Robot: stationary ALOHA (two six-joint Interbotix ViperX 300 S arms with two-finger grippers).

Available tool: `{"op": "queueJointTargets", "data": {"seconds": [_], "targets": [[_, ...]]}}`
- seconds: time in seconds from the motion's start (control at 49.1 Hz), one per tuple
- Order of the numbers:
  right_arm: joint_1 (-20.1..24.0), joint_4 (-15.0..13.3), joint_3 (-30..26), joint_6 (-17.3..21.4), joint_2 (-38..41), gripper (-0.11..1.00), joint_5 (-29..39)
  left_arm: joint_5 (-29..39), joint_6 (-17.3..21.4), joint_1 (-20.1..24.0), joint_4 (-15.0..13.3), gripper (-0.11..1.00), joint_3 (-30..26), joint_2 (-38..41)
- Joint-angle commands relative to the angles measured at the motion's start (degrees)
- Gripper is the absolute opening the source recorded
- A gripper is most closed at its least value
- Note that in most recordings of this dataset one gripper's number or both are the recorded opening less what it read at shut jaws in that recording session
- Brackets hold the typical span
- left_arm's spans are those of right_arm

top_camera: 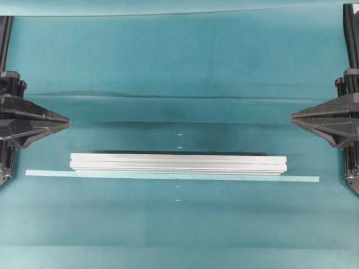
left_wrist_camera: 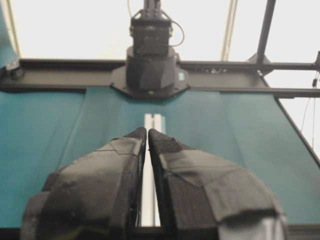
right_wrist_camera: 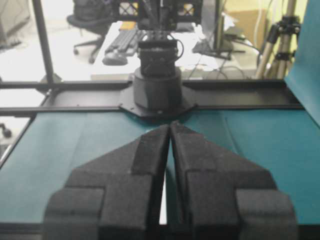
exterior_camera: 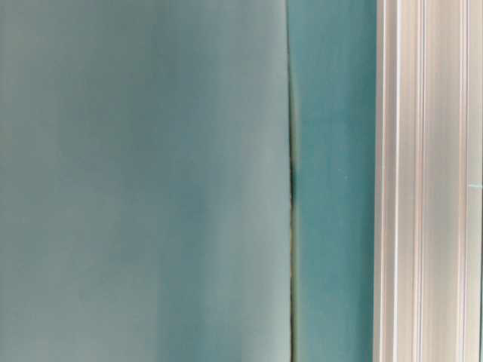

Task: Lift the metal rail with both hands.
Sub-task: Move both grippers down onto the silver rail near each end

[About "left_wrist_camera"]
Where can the black aluminium table frame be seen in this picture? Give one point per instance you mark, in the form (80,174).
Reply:
(153,148)

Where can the silver aluminium extrusion rail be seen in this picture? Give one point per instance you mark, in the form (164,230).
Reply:
(149,204)

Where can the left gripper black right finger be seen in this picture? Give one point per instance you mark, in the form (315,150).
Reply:
(202,196)

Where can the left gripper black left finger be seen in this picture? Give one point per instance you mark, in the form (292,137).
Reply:
(96,197)

